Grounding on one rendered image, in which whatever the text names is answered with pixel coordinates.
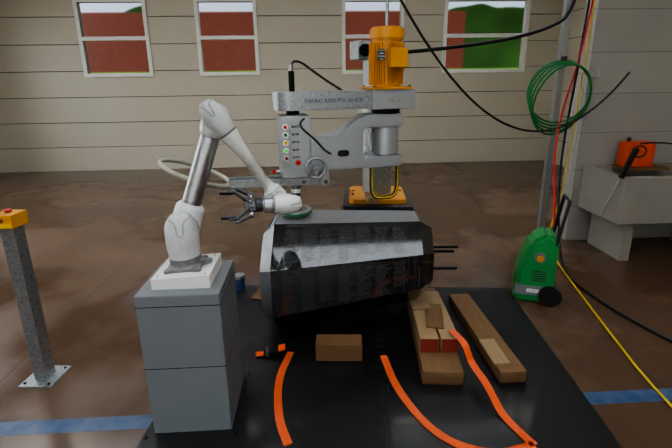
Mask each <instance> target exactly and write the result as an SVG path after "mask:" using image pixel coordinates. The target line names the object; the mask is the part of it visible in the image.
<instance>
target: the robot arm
mask: <svg viewBox="0 0 672 448"><path fill-rule="evenodd" d="M199 113H200V115H201V120H200V126H199V132H200V134H201V135H200V138H199V142H198V145H197V149H196V153H195V156H194V160H193V163H192V167H191V170H190V174H189V178H188V181H187V185H186V188H185V192H184V195H183V199H181V200H180V201H178V202H177V203H176V205H175V208H174V211H173V214H172V215H170V216H169V217H168V218H167V220H166V222H165V226H164V235H165V242H166V247H167V252H168V255H169V261H170V264H169V266H168V267H167V269H165V270H164V274H165V275H167V274H172V273H185V272H200V271H201V268H202V266H203V265H204V264H208V263H212V262H213V261H212V260H213V259H212V257H208V255H201V249H200V234H199V232H200V228H201V225H202V220H203V216H204V211H205V209H204V207H203V205H202V204H201V203H202V200H203V196H204V193H205V189H206V186H207V182H208V179H209V175H210V172H211V168H212V165H213V161H214V158H215V154H216V151H217V148H218V144H219V141H220V140H221V141H222V142H224V143H225V144H226V145H227V146H228V147H229V148H230V149H231V150H233V151H234V152H235V153H236V154H237V156H238V157H239V158H240V159H241V160H242V161H243V163H244V164H245V165H246V166H247V168H248V169H249V170H250V171H251V172H252V174H253V175H254V176H255V177H256V179H257V180H258V181H259V183H260V184H261V185H262V187H263V189H264V196H263V197H261V198H252V192H247V191H245V190H243V189H240V188H238V187H234V189H233V190H227V191H226V192H219V195H233V194H235V195H236V196H238V197H239V198H240V199H242V200H243V201H244V209H245V210H244V211H242V212H241V213H240V214H239V215H238V216H237V217H235V216H221V220H228V221H235V222H236V224H239V223H241V222H243V221H245V220H247V219H249V218H253V217H254V214H253V212H262V211H263V213H278V214H291V213H296V212H298V211H300V210H301V208H302V200H301V197H299V196H297V195H292V194H287V193H286V191H285V190H284V189H283V188H282V187H281V186H280V185H279V184H275V183H273V182H272V181H271V180H270V179H269V178H268V177H267V175H266V174H265V173H264V171H263V170H262V168H261V167H260V165H259V164H258V162H257V161H256V159H255V158H254V156H253V155H252V153H251V152H250V150H249V149H248V147H247V146H246V144H245V143H244V141H243V139H242V137H241V136H240V134H239V132H238V130H237V128H236V126H235V125H234V123H233V122H232V120H231V118H230V113H229V111H228V109H227V108H226V107H225V106H224V105H222V104H220V103H217V102H215V101H213V100H211V99H207V100H205V101H203V102H202V103H201V104H200V105H199ZM240 193H242V194H244V195H247V196H248V197H249V198H247V197H244V196H243V195H242V194H240ZM248 211H249V212H250V214H249V215H247V216H245V217H243V218H241V219H239V218H240V217H242V216H243V215H244V214H245V213H247V212H248ZM238 219H239V220H238Z"/></svg>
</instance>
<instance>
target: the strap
mask: <svg viewBox="0 0 672 448"><path fill-rule="evenodd" d="M448 331H449V332H450V333H451V334H452V335H453V336H454V337H455V338H456V339H457V340H458V341H459V343H460V344H461V345H462V347H463V349H464V352H465V355H466V358H467V361H468V363H469V365H470V367H471V368H472V370H473V371H474V373H475V374H476V375H477V377H478V378H479V380H480V381H481V383H482V384H483V386H484V388H485V390H486V391H487V393H488V395H489V397H490V399H491V401H492V403H493V405H494V407H495V409H496V411H497V412H498V414H499V415H500V417H501V418H502V419H503V420H504V421H505V422H506V423H507V425H508V426H509V427H510V428H511V429H512V430H513V431H515V432H516V433H517V434H518V435H519V436H520V437H521V438H522V439H523V440H524V441H525V442H526V443H523V444H519V445H515V446H511V447H507V448H537V447H536V446H535V445H536V444H538V443H537V442H536V441H535V440H534V439H532V438H531V437H530V436H529V435H528V434H527V433H526V432H525V431H524V430H523V429H521V428H520V427H519V426H518V425H517V424H516V423H515V422H514V421H513V420H512V419H511V418H510V416H509V415H508V414H507V413H506V411H505V410H504V409H503V407H502V405H501V403H500V401H499V399H498V397H497V396H496V394H495V392H494V390H493V388H492V386H491V384H490V382H489V381H488V379H487V378H486V376H485V375H484V374H483V372H482V371H481V370H480V368H479V367H478V365H477V364H476V362H475V360H474V358H473V356H472V354H471V350H470V347H469V345H468V343H467V342H466V340H465V339H464V338H463V337H462V336H461V335H460V334H459V333H458V332H457V331H456V330H455V329H452V330H448ZM293 354H294V352H287V354H286V356H285V358H284V360H283V362H282V364H281V366H280V368H279V371H278V373H277V377H276V381H275V387H274V412H275V420H276V425H277V429H278V432H279V435H280V437H281V440H282V442H283V445H284V446H287V445H290V444H292V443H293V442H292V440H291V438H290V435H289V433H288V430H287V428H286V425H285V421H284V416H283V408H282V384H283V379H284V375H285V372H286V369H287V366H288V364H289V362H290V360H291V358H292V356H293ZM380 357H381V360H382V363H383V365H384V368H385V370H386V373H387V376H388V378H389V380H390V382H391V384H392V386H393V388H394V389H395V391H396V393H397V394H398V396H399V397H400V399H401V400H402V401H403V403H404V404H405V405H406V407H407V408H408V409H409V411H410V412H411V413H412V414H413V415H414V417H415V418H416V419H417V420H418V421H419V422H420V423H421V424H422V425H423V426H424V427H425V428H426V429H428V430H429V431H430V432H431V433H432V434H434V435H435V436H437V437H438V438H440V439H441V440H443V441H444V442H446V443H448V444H450V445H452V446H454V447H457V448H485V447H479V446H475V445H471V444H467V443H464V442H461V441H459V440H456V439H454V438H452V437H450V436H449V435H447V434H445V433H444V432H442V431H441V430H439V429H438V428H437V427H435V426H434V425H433V424H432V423H431V422H429V421H428V420H427V419H426V418H425V417H424V416H423V415H422V414H421V412H420V411H419V410H418V409H417V408H416V407H415V405H414V404H413V403H412V402H411V400H410V399H409V398H408V396H407V395H406V393H405V392H404V390H403V389H402V387H401V386H400V384H399V382H398V380H397V378H396V376H395V374H394V372H393V369H392V367H391V364H390V362H389V359H388V357H387V355H382V356H380Z"/></svg>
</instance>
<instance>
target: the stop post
mask: <svg viewBox="0 0 672 448"><path fill-rule="evenodd" d="M0 218H2V219H3V222H2V223H0V234H1V238H2V242H3V247H4V251H5V255H6V259H7V263H8V268H9V272H10V276H11V280H12V284H13V289H14V293H15V297H16V301H17V305H18V310H19V314H20V318H21V322H22V326H23V331H24V335H25V339H26V343H27V347H28V351H29V356H30V360H31V364H32V368H33V372H34V373H33V374H31V375H30V376H29V377H28V378H27V379H26V380H25V381H24V382H23V383H21V384H20V385H19V386H18V388H51V387H52V386H53V385H54V384H55V383H56V382H57V381H58V380H59V379H60V378H61V377H62V376H63V375H64V374H65V373H66V372H67V371H68V370H69V369H70V368H71V367H72V366H66V365H54V360H53V356H52V351H51V346H50V342H49V337H48V333H47V328H46V324H45V319H44V315H43V310H42V306H41V301H40V297H39V292H38V288H37V283H36V279H35V274H34V270H33V265H32V261H31V256H30V252H29V247H28V243H27V238H26V234H25V229H24V224H26V223H28V222H29V220H28V215H27V211H26V209H12V211H10V212H4V211H1V212H0Z"/></svg>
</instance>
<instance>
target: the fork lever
mask: <svg viewBox="0 0 672 448"><path fill-rule="evenodd" d="M267 177H268V178H269V179H270V180H271V181H272V182H273V183H275V184H279V185H280V186H297V185H320V184H322V177H321V178H319V179H312V178H295V179H283V178H282V176H281V175H276V176H267ZM228 179H229V180H231V181H228V183H230V184H231V187H230V188H234V187H238V188H249V187H262V185H261V184H260V183H259V181H258V180H257V179H256V177H255V176H249V177H228Z"/></svg>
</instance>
